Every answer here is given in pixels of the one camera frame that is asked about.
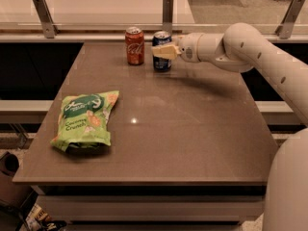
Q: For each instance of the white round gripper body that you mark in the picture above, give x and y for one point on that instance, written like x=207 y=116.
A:
x=189 y=47

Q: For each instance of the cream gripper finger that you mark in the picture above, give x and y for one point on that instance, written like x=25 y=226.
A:
x=166 y=51

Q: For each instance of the blue pepsi can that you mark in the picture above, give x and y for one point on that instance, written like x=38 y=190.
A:
x=160 y=38

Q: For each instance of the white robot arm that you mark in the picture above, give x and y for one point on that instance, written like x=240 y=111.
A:
x=240 y=48

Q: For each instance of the red coke can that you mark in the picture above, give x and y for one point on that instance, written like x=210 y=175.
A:
x=134 y=40

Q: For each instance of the green snack chip bag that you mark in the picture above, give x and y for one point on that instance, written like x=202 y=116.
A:
x=83 y=120

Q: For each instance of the grey table base drawer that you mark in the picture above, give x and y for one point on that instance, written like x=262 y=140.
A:
x=184 y=208

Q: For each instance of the magazines on floor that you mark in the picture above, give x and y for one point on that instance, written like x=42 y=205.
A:
x=39 y=220

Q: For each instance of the dark bin at left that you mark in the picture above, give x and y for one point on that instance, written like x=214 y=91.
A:
x=12 y=195

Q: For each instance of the middle metal railing bracket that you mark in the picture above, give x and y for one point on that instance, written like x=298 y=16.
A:
x=167 y=19

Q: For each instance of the metal railing bracket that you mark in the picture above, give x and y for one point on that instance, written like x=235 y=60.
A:
x=285 y=28
x=167 y=19
x=48 y=27

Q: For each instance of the right metal railing bracket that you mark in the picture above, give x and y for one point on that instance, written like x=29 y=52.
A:
x=285 y=28

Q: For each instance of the left metal railing bracket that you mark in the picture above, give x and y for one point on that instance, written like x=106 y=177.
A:
x=48 y=27

